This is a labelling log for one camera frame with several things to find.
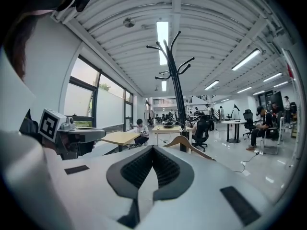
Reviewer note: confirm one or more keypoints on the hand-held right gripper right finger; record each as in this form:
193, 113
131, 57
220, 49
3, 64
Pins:
208, 176

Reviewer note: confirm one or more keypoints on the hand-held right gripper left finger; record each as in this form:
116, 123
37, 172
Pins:
96, 188

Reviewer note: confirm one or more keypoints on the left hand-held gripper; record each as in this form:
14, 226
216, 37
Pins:
49, 126

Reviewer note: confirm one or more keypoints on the wooden clothes hanger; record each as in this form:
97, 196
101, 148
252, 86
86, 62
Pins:
180, 140

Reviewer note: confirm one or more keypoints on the black coat rack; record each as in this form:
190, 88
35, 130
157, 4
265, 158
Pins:
176, 85

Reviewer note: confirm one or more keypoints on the light wooden table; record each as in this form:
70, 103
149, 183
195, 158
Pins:
159, 129
120, 138

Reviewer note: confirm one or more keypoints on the black office chair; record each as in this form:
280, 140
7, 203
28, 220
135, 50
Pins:
202, 130
249, 120

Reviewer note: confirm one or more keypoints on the black framed window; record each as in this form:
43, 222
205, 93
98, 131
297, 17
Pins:
96, 85

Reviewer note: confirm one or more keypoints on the round white table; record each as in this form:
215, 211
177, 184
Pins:
233, 122

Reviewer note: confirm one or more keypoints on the black bowl-shaped item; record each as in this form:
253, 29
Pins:
168, 124

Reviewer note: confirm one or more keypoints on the grey metal chair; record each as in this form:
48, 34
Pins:
271, 140

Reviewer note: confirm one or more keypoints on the person's white shirt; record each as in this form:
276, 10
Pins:
21, 166

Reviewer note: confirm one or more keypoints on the long ceiling light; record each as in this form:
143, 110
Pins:
164, 85
245, 60
272, 77
162, 42
211, 84

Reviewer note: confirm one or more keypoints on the round ceiling fixture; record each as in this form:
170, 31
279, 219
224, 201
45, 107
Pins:
129, 22

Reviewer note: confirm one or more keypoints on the red wall sign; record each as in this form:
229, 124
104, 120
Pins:
290, 71

